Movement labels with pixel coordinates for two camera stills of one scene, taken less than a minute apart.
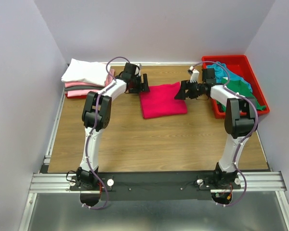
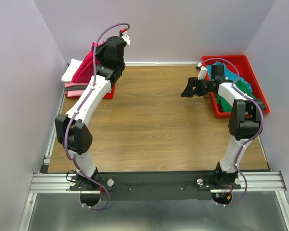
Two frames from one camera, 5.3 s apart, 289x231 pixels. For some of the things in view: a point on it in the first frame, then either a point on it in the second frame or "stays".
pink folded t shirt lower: [80, 92] stays
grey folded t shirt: [84, 88] stays
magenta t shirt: [160, 101] → [85, 72]
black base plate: [156, 186] stays
